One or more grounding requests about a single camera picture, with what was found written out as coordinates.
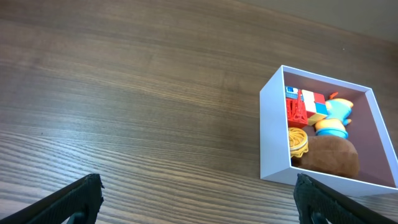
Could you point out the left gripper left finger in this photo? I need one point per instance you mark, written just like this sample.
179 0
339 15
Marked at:
77 203

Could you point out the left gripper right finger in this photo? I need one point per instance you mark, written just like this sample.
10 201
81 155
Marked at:
318 203

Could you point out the brown plush toy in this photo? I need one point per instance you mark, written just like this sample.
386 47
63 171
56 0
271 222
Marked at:
331 155

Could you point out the yellow round token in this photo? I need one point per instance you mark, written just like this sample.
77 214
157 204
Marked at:
298 142

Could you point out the red toy fire truck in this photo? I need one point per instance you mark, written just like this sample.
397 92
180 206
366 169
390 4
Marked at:
296 112

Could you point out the blue orange toy figure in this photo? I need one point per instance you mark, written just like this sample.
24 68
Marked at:
338 112

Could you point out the colourful two-by-two puzzle cube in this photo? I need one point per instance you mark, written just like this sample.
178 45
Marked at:
315 106

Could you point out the pink white open box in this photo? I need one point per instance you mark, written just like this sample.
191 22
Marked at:
367 132

